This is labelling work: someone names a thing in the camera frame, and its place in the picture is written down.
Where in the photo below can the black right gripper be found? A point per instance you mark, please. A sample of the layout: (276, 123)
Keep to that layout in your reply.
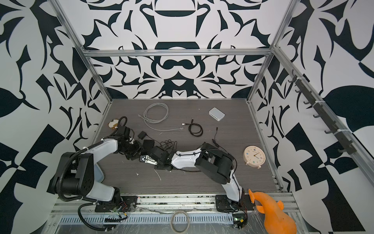
(159, 167)

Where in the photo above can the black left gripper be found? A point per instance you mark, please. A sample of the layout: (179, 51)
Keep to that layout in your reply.
(140, 149)

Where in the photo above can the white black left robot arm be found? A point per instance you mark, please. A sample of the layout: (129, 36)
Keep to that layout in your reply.
(75, 175)

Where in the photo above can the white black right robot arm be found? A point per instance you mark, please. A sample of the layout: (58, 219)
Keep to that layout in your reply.
(216, 164)

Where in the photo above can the brown white round toy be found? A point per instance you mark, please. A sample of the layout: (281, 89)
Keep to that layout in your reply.
(113, 124)

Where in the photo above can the light blue plastic lid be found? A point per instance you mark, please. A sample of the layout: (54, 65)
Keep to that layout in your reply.
(98, 174)

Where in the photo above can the beige round alarm clock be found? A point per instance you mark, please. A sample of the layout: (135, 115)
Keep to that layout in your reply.
(254, 156)

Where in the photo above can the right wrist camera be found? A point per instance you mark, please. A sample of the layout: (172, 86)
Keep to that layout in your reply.
(147, 159)

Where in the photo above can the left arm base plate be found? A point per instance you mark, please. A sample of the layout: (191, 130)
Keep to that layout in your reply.
(124, 204)

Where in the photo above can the white network switch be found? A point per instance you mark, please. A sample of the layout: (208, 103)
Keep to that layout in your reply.
(216, 114)

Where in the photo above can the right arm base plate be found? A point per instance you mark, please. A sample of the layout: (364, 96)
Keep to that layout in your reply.
(224, 205)

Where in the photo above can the black wall hook rail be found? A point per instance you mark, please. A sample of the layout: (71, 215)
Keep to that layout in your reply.
(325, 114)

